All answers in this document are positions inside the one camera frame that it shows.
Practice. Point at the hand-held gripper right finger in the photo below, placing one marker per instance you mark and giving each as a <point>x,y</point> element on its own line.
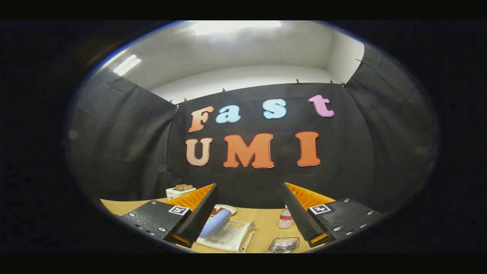
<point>300,217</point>

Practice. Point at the beige round plate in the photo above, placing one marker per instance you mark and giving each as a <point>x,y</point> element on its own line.
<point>231,208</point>

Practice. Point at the narrow ceiling light panel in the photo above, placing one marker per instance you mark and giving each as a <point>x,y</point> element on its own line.
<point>127,64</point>

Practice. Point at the clear plastic water bottle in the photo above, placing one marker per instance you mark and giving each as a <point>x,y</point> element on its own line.
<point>285,220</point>

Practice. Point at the black backdrop cloth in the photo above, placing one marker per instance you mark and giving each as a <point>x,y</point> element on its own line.
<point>342,171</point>

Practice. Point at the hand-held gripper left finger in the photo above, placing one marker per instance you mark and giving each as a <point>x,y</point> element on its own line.
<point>201,217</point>

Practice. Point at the blue plate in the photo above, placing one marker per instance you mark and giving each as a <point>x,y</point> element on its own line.
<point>215,224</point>

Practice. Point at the brown meat piece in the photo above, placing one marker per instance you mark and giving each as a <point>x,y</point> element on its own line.
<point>216,210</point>

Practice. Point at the white toaster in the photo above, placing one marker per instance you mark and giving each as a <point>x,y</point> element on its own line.
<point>174,193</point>

